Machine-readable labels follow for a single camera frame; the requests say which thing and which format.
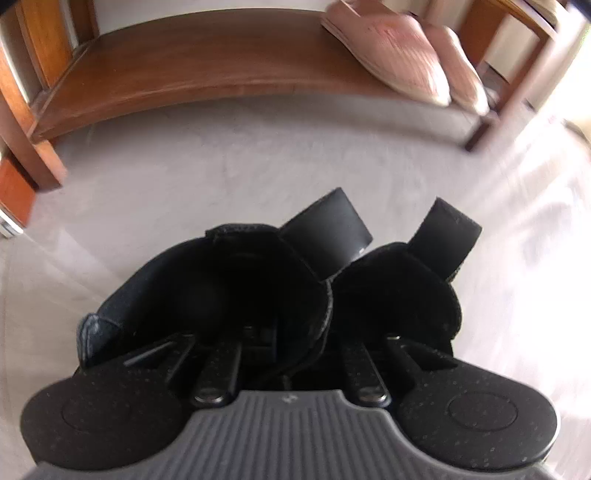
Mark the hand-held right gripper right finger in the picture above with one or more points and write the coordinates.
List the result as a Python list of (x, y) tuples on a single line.
[(360, 369)]

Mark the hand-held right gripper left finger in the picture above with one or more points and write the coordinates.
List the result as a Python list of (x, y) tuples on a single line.
[(221, 364)]

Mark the black leather ankle boot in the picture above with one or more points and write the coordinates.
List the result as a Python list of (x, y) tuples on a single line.
[(138, 295), (415, 295)]

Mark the wooden shoe rack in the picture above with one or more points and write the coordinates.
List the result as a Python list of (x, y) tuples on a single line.
[(207, 64)]

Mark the pink ribbed slipper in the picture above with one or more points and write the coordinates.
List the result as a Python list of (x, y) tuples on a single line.
[(397, 55), (461, 74)]

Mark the white panelled door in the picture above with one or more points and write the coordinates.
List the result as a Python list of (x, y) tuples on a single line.
[(9, 226)]

